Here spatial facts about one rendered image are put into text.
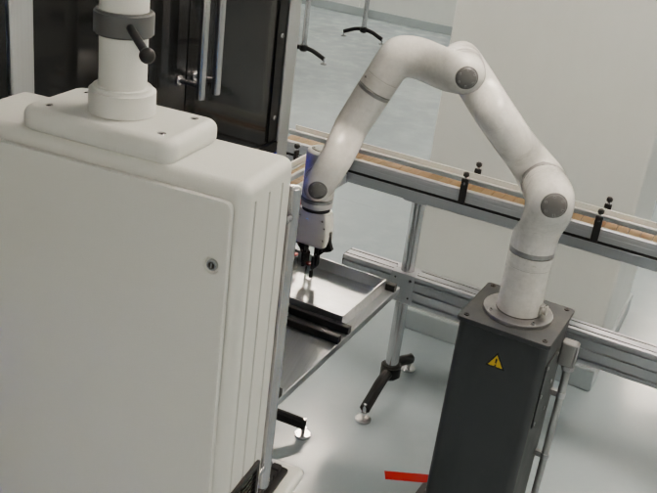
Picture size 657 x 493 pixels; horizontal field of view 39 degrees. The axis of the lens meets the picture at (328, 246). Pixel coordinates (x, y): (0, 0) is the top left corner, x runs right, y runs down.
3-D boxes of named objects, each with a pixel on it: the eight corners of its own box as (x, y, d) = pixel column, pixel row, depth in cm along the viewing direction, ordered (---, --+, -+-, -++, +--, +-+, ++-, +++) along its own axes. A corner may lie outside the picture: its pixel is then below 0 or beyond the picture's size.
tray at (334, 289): (226, 287, 240) (227, 274, 239) (277, 253, 262) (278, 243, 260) (340, 329, 227) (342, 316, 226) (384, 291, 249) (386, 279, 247)
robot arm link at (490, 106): (541, 226, 234) (532, 202, 249) (582, 201, 231) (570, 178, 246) (431, 68, 219) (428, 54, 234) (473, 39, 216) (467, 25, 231)
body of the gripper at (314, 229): (292, 201, 239) (288, 241, 244) (327, 212, 236) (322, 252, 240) (306, 194, 246) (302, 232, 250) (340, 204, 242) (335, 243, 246)
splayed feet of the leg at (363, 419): (349, 420, 343) (354, 388, 337) (402, 363, 384) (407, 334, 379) (369, 427, 340) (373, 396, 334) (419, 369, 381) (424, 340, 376)
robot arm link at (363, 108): (391, 112, 217) (325, 211, 229) (390, 93, 232) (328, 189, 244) (359, 91, 216) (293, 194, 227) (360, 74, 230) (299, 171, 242)
